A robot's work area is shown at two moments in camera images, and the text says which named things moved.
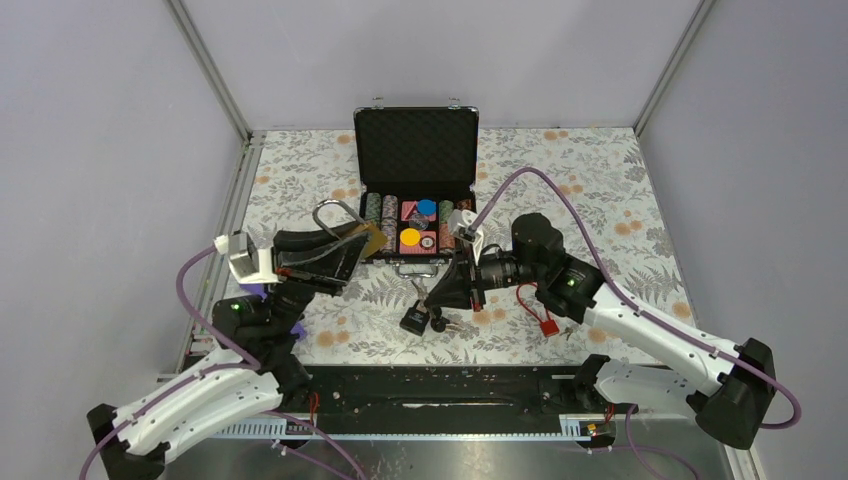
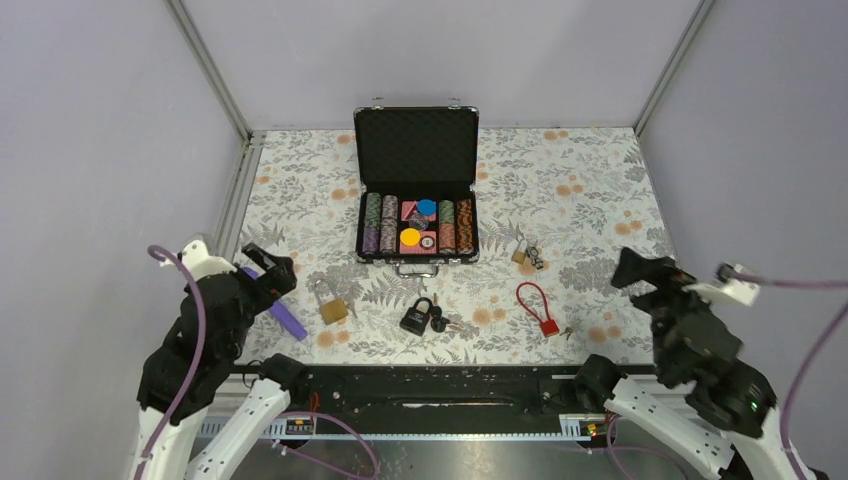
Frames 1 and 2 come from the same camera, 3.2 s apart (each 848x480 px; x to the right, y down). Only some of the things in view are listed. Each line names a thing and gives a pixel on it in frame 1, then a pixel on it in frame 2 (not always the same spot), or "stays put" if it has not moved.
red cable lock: (548, 327) stays put
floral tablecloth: (307, 179) stays put
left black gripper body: (328, 285) → (273, 283)
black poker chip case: (416, 167) stays put
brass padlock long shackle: (375, 238) → (332, 311)
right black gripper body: (491, 271) → (667, 278)
